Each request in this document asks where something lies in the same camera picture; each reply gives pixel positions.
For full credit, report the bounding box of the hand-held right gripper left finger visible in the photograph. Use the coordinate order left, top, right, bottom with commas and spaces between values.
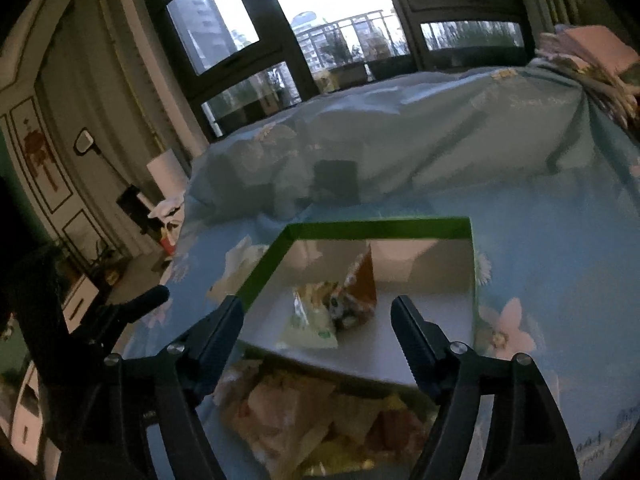
55, 295, 246, 480

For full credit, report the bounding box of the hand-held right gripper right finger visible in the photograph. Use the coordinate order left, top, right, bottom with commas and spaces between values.
390, 295, 583, 480

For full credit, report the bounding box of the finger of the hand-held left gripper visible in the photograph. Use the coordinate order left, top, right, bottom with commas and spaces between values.
92, 284, 171, 333

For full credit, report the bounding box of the brown triangular snack packet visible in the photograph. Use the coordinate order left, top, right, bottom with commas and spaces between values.
342, 245, 378, 321

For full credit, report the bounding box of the white green snack packet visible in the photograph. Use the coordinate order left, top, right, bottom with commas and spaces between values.
282, 285, 341, 351

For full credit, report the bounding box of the pile of mixed packets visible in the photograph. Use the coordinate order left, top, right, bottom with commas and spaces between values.
215, 357, 446, 480

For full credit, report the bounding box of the green cardboard box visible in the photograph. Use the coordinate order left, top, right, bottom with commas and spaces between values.
235, 216, 482, 396

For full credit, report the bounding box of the white drawer cabinet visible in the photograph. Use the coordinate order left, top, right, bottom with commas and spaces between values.
0, 270, 103, 461

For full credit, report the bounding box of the black stand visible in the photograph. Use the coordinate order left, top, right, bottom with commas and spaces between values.
116, 184, 153, 241

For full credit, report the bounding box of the white plastic bag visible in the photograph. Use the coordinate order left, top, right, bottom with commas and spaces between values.
147, 195, 187, 222

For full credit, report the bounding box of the blue floral bed sheet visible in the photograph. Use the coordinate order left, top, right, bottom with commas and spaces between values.
122, 180, 640, 480

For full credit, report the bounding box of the blue floral folded duvet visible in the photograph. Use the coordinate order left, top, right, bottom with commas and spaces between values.
185, 57, 640, 221

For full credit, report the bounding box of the dark framed window door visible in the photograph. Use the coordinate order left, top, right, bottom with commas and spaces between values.
375, 0, 536, 71
162, 0, 321, 138

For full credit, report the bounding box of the pale balcony planter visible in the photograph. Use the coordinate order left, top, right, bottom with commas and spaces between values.
327, 62, 371, 90

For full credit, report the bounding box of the dark balcony planter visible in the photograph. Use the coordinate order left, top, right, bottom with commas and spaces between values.
370, 55, 417, 81

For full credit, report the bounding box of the balcony railing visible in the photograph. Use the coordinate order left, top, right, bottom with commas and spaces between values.
292, 10, 406, 68

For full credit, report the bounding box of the stack of folded clothes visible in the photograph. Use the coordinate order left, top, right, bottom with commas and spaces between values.
537, 25, 640, 126

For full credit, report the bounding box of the brown wall decoration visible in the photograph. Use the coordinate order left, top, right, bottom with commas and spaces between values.
22, 117, 56, 181

